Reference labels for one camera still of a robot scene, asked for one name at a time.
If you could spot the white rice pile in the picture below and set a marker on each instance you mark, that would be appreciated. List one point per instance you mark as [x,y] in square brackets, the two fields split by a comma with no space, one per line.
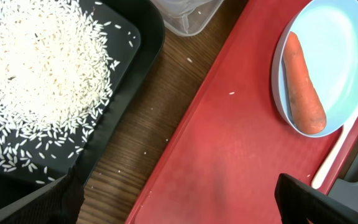
[55,69]

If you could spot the clear plastic waste bin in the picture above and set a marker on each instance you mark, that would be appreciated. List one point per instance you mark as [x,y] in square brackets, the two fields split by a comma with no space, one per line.
[187,18]

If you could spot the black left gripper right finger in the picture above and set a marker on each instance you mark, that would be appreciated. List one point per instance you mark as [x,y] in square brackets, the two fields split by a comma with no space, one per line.
[299,203]

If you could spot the orange carrot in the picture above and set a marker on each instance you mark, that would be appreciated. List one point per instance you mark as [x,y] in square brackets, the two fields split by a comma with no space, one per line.
[306,108]

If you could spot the white plastic spoon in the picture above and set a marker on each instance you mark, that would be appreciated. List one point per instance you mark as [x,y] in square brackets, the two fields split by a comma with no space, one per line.
[322,172]

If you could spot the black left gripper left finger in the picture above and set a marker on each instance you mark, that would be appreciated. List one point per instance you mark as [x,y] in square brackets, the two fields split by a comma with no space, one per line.
[59,203]

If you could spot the black food waste tray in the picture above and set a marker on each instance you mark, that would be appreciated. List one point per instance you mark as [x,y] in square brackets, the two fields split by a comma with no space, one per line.
[31,169]

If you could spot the red serving tray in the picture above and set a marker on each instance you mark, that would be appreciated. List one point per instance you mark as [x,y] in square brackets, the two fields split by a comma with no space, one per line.
[223,162]

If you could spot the light blue plate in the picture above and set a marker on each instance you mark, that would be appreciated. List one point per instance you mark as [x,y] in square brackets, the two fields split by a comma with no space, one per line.
[328,34]

